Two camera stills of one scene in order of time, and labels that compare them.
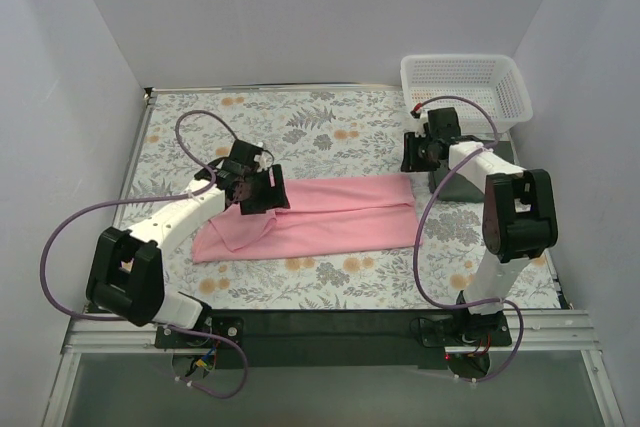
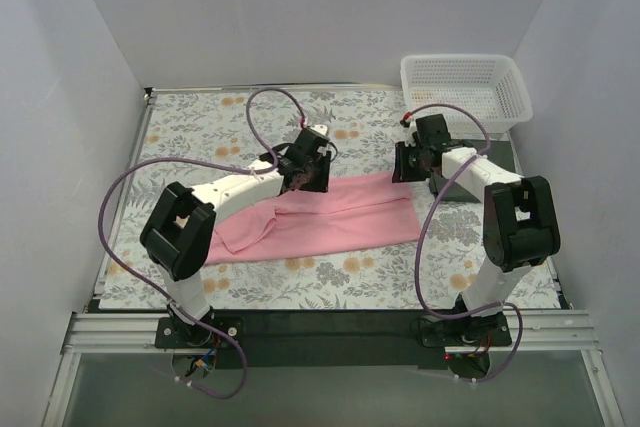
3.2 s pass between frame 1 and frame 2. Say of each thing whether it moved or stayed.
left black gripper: moved
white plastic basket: stayed
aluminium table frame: stayed
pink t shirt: stayed
